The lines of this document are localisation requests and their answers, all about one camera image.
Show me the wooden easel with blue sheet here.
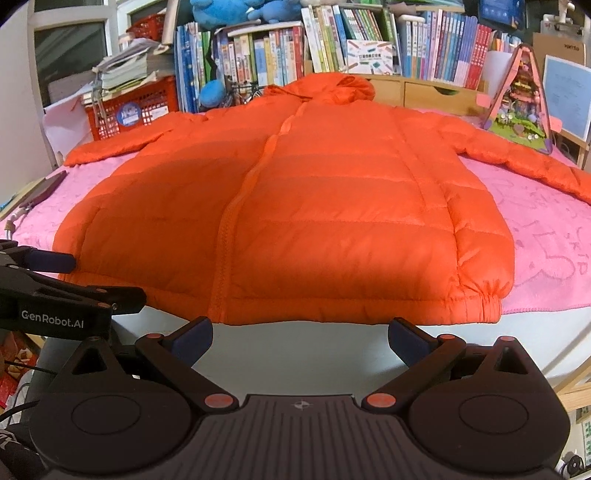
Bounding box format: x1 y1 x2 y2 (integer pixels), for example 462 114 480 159
542 54 591 167

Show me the wooden drawer organizer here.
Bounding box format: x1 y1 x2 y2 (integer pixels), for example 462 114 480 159
342 73 490 116

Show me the pink triangular dollhouse toy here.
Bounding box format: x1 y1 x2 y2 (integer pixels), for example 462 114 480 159
478 44 561 155

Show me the white pencil print box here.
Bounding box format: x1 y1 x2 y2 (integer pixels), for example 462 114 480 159
346 39 395 75

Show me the row of pastel spine books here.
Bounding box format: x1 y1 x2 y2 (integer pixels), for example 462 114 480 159
399 9 492 90

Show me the white paper sheet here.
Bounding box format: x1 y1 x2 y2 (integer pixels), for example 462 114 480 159
44 99 93 169

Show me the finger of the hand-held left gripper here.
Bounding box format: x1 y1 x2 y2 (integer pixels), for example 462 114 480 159
0 240 77 275
0 267 147 315

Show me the blue plush ball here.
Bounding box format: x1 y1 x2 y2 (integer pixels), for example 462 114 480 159
199 79 227 107

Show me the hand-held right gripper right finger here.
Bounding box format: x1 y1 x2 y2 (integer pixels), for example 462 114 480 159
361 316 543 414

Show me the white pipe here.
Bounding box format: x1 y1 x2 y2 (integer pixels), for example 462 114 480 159
542 0 575 33

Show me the black miniature bicycle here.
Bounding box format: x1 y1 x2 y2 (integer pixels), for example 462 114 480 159
224 80 264 107

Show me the row of colourful children's books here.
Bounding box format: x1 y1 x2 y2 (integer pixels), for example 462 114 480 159
212 25 305 88

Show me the red plastic crate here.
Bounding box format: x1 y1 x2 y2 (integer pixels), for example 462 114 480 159
83 76 181 141

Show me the white shelf board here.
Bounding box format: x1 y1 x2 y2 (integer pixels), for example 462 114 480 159
215 21 303 40

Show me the brown cardboard box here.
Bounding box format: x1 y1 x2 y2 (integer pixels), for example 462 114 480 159
532 31 583 70

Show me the beige leaning board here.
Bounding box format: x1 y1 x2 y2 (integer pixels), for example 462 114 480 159
159 0 181 47

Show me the row of tall blue books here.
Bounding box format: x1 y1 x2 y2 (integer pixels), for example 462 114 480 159
175 23 214 114

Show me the blue cardboard box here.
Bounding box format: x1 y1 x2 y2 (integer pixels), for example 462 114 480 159
478 0 527 33

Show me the large blue plush toy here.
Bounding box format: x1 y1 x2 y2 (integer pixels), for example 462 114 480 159
191 0 252 26

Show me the stack of papers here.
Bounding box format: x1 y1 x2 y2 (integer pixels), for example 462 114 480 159
83 37 176 100

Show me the purple notebook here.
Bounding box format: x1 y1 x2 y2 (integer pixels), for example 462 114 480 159
25 171 68 208

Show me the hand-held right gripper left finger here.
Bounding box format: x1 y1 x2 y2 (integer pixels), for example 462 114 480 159
58 316 240 412

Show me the small red plastic basket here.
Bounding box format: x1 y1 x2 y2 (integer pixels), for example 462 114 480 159
126 13 169 40

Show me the row of green white books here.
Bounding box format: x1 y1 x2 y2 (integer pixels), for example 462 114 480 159
302 4 400 75

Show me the row of small colourful books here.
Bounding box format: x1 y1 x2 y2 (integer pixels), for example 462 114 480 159
492 32 522 54

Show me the orange puffer jacket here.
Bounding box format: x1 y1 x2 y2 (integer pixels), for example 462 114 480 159
53 74 591 326

